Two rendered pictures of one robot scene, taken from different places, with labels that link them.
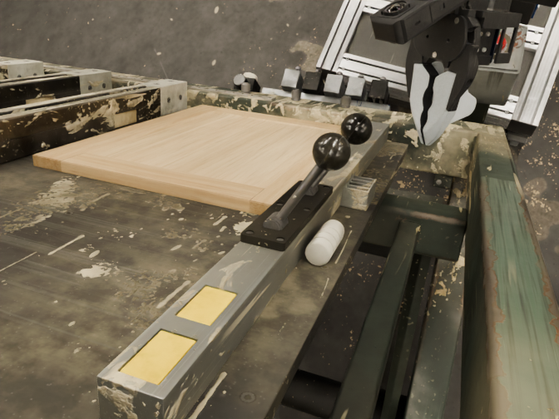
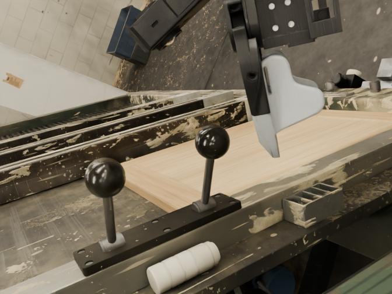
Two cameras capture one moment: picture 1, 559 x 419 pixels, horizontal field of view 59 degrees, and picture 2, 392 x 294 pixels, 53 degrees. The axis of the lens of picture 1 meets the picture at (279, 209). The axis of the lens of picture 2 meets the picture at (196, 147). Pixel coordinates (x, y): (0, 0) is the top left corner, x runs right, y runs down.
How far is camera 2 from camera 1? 0.46 m
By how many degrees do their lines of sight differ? 43
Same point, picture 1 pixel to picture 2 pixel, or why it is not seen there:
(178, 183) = (154, 192)
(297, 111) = (368, 104)
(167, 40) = (336, 48)
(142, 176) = (140, 185)
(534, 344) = not seen: outside the picture
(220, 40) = (381, 37)
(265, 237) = (81, 259)
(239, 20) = not seen: outside the picture
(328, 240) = (166, 267)
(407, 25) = (140, 31)
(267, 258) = (64, 281)
